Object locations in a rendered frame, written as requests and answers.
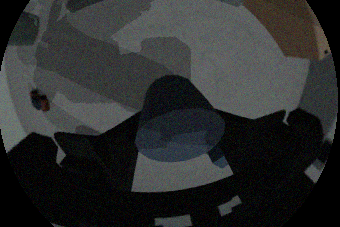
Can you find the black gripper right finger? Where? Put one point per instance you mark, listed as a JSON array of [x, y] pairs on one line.
[[243, 135]]

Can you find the dark blue cylinder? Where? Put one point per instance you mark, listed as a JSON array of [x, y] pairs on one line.
[[177, 122]]

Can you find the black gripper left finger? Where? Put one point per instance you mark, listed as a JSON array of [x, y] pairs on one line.
[[114, 150]]

